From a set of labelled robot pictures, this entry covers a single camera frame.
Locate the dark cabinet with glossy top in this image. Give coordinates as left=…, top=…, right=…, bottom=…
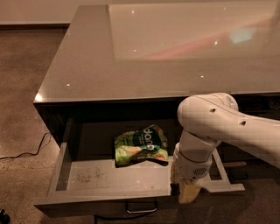
left=32, top=1, right=280, bottom=165

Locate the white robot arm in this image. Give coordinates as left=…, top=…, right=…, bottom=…
left=171, top=93, right=280, bottom=204

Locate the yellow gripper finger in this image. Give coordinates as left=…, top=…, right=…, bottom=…
left=170, top=163, right=181, bottom=185
left=178, top=178, right=202, bottom=204

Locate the black object at floor corner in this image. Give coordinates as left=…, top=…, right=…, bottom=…
left=0, top=209, right=11, bottom=224

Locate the green snack bag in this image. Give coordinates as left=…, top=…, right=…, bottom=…
left=114, top=124, right=169, bottom=166

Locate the thin black floor cable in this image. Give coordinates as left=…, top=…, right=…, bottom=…
left=0, top=131, right=52, bottom=161

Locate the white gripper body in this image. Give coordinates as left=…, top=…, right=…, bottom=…
left=173, top=143, right=213, bottom=180

